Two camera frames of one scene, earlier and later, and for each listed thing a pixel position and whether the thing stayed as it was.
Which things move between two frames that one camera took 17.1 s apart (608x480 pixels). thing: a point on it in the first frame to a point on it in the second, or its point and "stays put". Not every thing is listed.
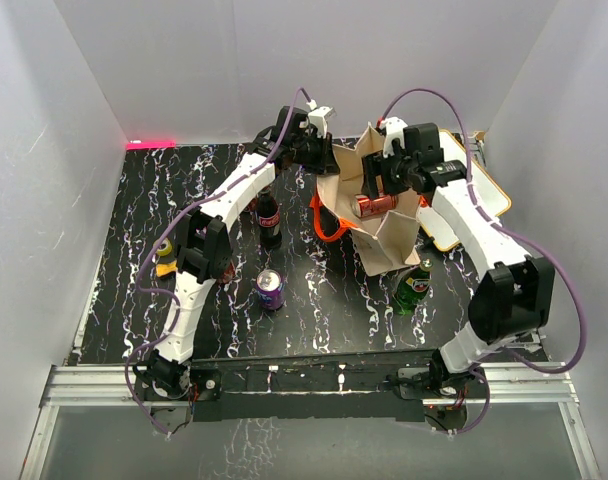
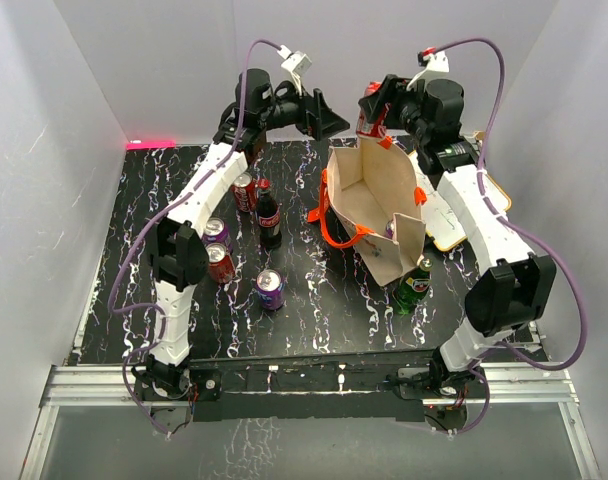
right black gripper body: [394, 170] to [405, 105]
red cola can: [362, 206] to [372, 129]
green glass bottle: [413, 287] stays put
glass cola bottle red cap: [267, 216] stays put
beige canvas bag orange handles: [386, 239] stays put
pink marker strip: [169, 144] stays put
